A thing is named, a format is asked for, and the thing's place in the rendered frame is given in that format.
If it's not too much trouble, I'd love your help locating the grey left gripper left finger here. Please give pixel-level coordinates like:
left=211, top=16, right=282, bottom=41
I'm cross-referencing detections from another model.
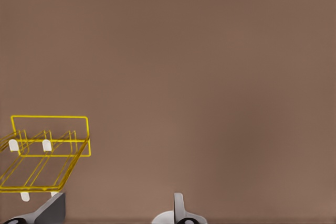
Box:
left=2, top=192, right=66, bottom=224

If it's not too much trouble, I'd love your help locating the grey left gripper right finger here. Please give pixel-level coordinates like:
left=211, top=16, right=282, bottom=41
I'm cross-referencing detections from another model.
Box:
left=151, top=192, right=208, bottom=224

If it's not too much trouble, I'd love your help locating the yellow wire cup holder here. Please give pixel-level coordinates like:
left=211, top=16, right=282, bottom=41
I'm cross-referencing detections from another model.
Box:
left=0, top=115, right=92, bottom=202

